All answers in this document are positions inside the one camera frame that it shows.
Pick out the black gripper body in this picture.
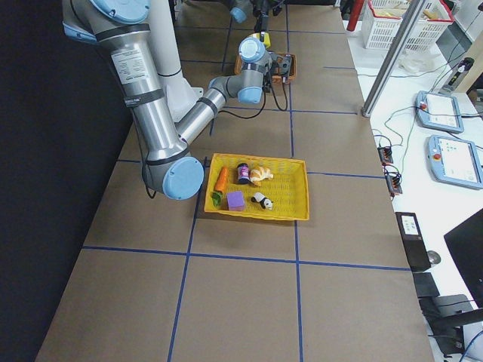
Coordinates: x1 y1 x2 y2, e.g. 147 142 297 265
262 56 275 93
252 0 283 17

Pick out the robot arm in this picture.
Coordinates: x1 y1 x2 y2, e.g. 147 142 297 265
221 0 285 33
62 1 273 200

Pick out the brown wicker basket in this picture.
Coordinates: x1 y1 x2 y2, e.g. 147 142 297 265
234 49 297 86

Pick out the yellow wicker tray basket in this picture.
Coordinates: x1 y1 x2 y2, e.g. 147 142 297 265
205 153 309 221

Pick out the small pink drink can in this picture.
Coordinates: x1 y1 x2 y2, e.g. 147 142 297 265
237 163 250 185

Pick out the red cylinder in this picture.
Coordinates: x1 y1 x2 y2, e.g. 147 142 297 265
346 0 366 32

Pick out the toy croissant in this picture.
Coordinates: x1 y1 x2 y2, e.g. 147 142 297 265
249 166 274 187

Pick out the small panda figurine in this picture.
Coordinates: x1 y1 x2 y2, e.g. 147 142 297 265
251 192 273 210

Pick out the white plastic crate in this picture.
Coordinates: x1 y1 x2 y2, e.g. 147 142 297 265
361 1 454 51

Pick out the purple foam cube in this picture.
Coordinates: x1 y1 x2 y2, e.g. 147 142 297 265
227 191 245 211

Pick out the orange toy carrot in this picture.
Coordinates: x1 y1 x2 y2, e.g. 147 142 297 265
211 166 229 207

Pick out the far teach pendant tablet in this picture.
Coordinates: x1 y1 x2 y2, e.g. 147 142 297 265
415 90 464 133

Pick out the teach pendant tablet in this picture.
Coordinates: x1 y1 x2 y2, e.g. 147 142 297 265
415 90 464 133
426 135 482 190

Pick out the near teach pendant tablet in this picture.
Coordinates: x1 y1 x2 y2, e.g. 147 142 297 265
426 135 482 190

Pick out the black power box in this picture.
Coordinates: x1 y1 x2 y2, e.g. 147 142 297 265
395 212 431 272

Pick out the computer mouse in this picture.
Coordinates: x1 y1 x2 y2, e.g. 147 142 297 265
427 250 441 265

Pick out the black monitor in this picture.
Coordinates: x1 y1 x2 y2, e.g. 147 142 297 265
444 210 482 308

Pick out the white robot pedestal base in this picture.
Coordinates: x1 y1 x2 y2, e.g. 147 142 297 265
147 0 202 123

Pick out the aluminium frame post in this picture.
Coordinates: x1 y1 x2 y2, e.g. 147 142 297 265
361 0 426 118

